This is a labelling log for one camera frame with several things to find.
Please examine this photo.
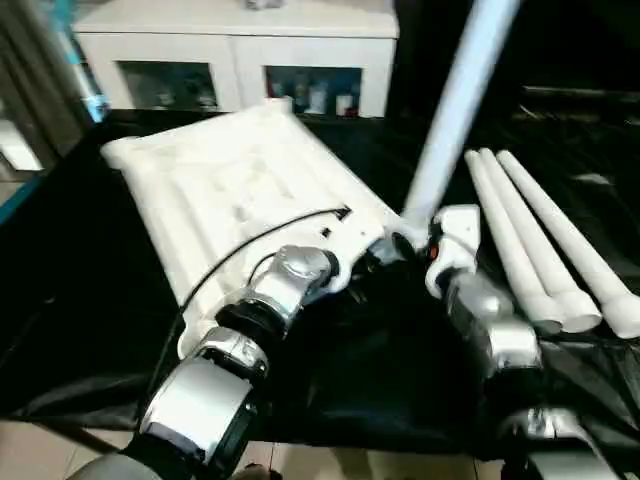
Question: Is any white plastic table leg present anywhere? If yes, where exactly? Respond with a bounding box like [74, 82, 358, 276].
[477, 147, 605, 335]
[463, 149, 565, 337]
[398, 0, 522, 236]
[495, 149, 640, 340]

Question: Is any white plastic table top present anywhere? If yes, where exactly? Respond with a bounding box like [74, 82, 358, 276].
[99, 97, 417, 362]

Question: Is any black work mat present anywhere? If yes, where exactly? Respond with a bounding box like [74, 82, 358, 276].
[0, 107, 640, 464]

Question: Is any black piano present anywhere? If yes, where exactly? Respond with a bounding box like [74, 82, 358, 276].
[394, 0, 640, 122]

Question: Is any white glass-door cabinet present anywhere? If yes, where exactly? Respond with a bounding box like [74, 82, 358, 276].
[72, 0, 402, 120]

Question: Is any grey curtain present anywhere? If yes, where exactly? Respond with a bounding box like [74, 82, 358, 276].
[0, 0, 112, 172]

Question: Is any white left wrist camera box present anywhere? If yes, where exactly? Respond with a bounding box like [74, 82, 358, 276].
[324, 209, 390, 295]

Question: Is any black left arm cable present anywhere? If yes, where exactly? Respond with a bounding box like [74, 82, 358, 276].
[134, 207, 355, 427]

